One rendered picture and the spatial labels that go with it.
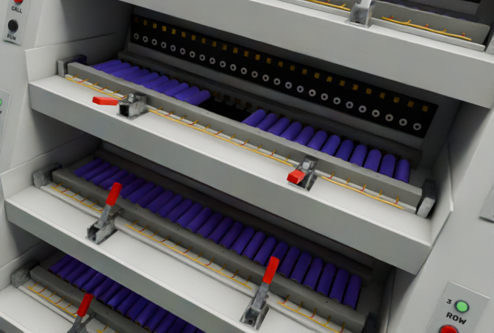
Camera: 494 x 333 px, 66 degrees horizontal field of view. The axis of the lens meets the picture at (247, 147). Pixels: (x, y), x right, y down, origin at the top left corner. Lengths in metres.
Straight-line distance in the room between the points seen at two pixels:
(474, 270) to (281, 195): 0.22
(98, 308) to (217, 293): 0.26
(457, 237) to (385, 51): 0.21
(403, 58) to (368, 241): 0.21
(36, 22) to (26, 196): 0.28
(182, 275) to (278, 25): 0.37
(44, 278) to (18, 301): 0.05
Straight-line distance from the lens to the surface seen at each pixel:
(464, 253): 0.47
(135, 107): 0.56
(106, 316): 0.75
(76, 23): 0.72
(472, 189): 0.46
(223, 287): 0.58
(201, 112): 0.55
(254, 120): 0.57
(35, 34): 0.68
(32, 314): 0.81
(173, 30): 0.71
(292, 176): 0.40
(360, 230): 0.47
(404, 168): 0.55
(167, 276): 0.59
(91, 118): 0.60
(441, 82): 0.46
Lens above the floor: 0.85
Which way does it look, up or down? 11 degrees down
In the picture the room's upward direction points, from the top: 18 degrees clockwise
